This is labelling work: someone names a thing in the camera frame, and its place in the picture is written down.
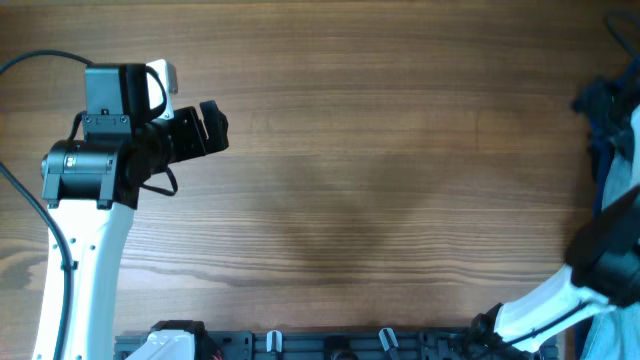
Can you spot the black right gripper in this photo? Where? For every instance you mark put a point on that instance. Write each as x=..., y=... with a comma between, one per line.
x=598, y=99

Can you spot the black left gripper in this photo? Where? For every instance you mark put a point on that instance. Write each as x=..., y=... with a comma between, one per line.
x=215, y=126

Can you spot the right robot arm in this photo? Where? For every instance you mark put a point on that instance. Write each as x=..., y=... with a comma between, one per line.
x=599, y=280

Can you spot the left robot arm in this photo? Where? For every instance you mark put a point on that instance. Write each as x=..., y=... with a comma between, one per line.
x=91, y=188

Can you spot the dark blue garment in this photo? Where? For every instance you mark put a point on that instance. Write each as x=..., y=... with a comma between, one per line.
x=613, y=335

